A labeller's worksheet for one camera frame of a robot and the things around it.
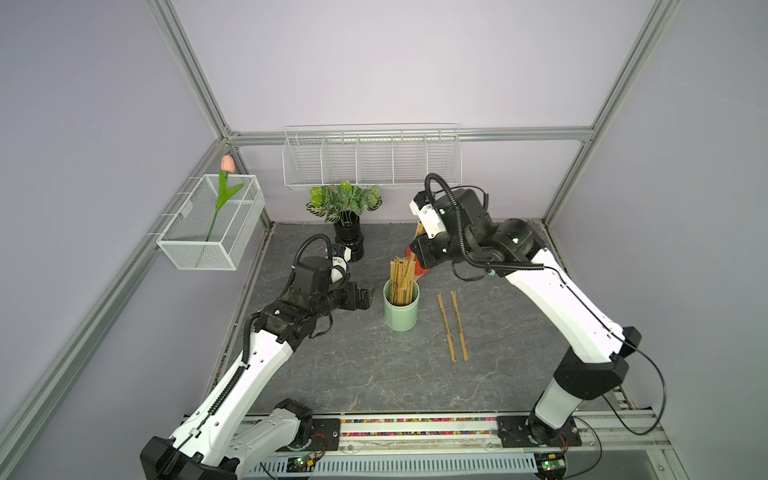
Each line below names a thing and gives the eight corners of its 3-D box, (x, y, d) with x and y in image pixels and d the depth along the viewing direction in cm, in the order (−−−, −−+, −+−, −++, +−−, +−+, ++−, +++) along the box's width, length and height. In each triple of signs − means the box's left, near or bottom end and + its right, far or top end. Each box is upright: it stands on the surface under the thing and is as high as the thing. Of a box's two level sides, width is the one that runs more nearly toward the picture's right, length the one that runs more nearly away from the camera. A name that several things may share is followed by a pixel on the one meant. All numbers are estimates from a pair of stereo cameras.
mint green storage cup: (384, 331, 94) (382, 308, 82) (385, 305, 99) (383, 280, 87) (417, 331, 93) (420, 308, 82) (416, 305, 99) (419, 280, 87)
